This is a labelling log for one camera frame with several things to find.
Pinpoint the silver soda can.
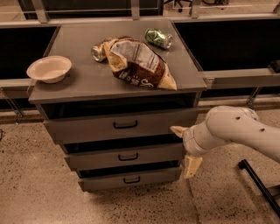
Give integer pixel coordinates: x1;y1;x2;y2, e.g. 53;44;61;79
91;44;107;62

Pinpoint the grey metal railing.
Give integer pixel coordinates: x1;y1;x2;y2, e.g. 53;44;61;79
1;14;279;112

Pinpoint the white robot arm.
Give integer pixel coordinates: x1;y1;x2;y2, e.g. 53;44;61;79
170;106;280;179

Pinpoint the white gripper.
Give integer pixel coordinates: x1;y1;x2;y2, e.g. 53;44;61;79
170;123;216;179

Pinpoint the green soda can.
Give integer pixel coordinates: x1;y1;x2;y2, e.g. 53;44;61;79
145;28;172;50

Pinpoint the grey top drawer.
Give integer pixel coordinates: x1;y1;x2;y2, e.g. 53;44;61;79
44;108;198;144

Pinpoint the white paper bowl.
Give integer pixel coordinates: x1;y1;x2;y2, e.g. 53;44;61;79
26;56;72;83

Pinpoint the grey drawer cabinet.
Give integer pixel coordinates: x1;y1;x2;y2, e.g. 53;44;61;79
29;20;206;191

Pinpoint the brown chip bag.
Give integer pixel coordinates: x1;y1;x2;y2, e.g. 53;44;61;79
103;37;177;90

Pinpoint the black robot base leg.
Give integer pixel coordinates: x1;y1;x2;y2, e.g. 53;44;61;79
238;159;280;218

